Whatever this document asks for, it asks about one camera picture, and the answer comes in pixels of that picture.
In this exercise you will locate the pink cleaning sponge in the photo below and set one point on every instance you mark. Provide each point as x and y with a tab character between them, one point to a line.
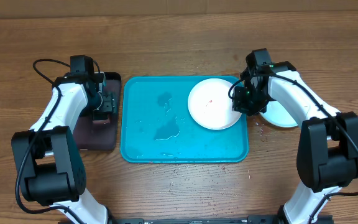
101	122

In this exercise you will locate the teal serving tray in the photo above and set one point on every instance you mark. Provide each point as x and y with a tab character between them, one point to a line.
158	128

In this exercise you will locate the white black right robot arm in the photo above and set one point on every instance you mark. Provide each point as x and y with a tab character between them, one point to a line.
327	157

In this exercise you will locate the white plate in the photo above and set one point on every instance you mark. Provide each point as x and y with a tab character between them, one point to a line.
210	106

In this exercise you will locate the light blue plate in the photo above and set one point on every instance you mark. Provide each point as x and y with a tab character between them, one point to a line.
277	115

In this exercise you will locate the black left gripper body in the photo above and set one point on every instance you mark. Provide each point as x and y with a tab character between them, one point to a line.
102	104

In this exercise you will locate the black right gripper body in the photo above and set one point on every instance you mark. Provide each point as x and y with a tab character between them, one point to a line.
251	101

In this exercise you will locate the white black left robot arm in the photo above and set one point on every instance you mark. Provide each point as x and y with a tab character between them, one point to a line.
81	114

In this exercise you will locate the black water tray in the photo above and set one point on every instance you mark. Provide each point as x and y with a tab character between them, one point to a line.
93	137

